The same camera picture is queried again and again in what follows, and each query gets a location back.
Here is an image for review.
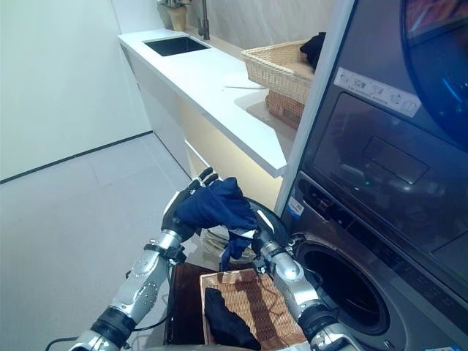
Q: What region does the black inset sink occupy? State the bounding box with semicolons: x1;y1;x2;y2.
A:
142;36;214;58

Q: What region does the black garment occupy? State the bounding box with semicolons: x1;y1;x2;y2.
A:
203;287;263;351

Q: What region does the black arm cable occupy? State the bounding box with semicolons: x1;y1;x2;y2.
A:
44;261;175;351
305;268;340;314

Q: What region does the dark brown tray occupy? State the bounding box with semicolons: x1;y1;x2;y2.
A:
163;263;222;347

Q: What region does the white pictogram sticker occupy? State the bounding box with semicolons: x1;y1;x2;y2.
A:
335;66;422;118

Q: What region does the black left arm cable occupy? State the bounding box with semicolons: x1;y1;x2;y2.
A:
44;261;175;351

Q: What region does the flower pot with white flowers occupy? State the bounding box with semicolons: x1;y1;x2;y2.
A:
156;0;192;33

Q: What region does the light wicker basket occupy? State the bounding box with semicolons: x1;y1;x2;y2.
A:
241;40;323;98

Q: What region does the robot left hand black white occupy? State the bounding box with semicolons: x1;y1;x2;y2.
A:
161;166;221;239

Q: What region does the round glass washing machine door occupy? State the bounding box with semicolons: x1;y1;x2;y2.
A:
199;196;292;257

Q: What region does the black cloth in light basket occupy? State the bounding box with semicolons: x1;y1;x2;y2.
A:
300;31;328;71

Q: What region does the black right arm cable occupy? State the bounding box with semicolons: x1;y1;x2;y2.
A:
305;268;340;314

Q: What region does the dark tall faucet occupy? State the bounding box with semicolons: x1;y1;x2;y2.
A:
197;0;211;41

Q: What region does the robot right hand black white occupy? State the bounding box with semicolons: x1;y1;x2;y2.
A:
250;207;290;254

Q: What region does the small brown wicker basket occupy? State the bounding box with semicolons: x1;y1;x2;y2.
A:
265;89;306;131

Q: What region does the blue barcode sticker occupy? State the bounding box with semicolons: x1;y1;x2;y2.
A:
286;197;305;217

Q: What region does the brown wicker laundry basket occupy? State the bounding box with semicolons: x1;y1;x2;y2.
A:
199;267;309;347

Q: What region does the navy blue garment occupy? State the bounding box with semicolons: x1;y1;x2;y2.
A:
173;176;260;272

